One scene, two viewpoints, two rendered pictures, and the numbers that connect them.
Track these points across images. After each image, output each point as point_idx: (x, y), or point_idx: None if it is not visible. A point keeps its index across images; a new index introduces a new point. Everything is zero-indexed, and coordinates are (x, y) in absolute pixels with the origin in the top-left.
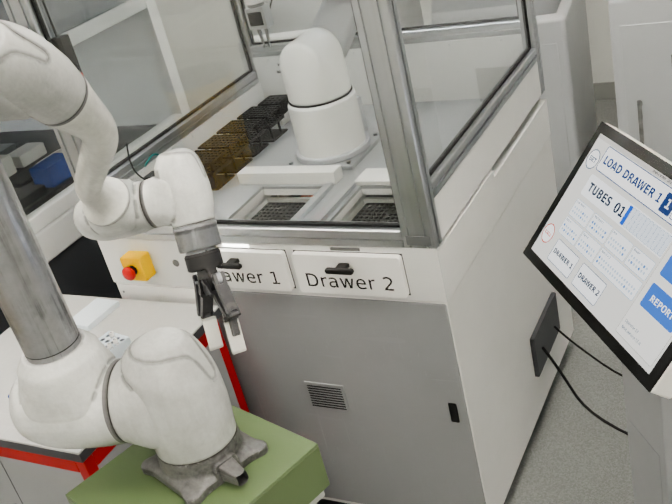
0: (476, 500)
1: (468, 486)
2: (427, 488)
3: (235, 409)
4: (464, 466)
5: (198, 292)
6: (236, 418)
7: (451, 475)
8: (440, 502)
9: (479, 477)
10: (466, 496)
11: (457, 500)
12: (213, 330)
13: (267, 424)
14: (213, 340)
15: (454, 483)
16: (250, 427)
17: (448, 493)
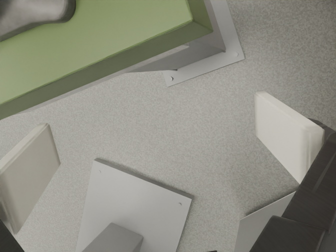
0: (242, 231)
1: (245, 236)
2: (280, 214)
3: (77, 61)
4: (243, 249)
5: (320, 237)
6: (49, 52)
7: (256, 236)
8: (271, 212)
9: (234, 248)
10: (249, 229)
11: (257, 222)
12: (279, 141)
13: (2, 94)
14: (265, 118)
15: (255, 232)
16: (11, 65)
17: (263, 222)
